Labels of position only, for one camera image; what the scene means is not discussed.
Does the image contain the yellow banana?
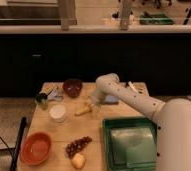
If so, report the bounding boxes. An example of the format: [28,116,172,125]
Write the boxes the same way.
[75,104,92,116]

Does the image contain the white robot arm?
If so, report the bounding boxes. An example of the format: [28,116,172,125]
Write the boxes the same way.
[90,73,191,171]

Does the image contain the dark maroon bowl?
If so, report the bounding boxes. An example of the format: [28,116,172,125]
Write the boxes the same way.
[62,79,82,98]

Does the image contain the orange red bowl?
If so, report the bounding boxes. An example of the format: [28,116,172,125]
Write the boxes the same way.
[19,132,52,166]

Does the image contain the blue sponge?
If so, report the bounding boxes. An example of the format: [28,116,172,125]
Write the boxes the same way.
[104,95,119,105]

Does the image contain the white round container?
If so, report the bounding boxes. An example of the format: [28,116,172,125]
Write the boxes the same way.
[49,105,67,122]

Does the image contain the grey crumpled cloth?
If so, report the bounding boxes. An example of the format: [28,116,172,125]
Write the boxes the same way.
[48,89,63,101]

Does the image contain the bunch of red grapes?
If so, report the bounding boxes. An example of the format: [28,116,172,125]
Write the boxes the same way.
[65,136,92,159]

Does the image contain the green plastic tray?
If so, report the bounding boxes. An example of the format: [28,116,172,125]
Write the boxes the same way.
[102,117,157,171]

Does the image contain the green cup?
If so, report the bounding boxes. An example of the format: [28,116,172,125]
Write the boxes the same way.
[35,93,48,110]

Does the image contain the yellow lemon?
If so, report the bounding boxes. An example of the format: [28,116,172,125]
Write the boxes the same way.
[71,153,86,169]

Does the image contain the black bar at table edge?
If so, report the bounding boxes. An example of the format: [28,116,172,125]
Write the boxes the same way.
[10,117,27,171]

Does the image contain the green object in background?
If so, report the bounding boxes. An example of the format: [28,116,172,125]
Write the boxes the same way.
[140,12,174,25]

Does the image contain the wooden post left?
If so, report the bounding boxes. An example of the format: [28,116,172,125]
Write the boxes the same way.
[57,0,77,31]

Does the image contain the wooden post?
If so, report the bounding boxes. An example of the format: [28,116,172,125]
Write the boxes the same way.
[119,0,132,30]
[57,0,77,31]

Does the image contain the wooden post right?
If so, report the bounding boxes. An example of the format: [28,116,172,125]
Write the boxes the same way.
[119,0,132,30]

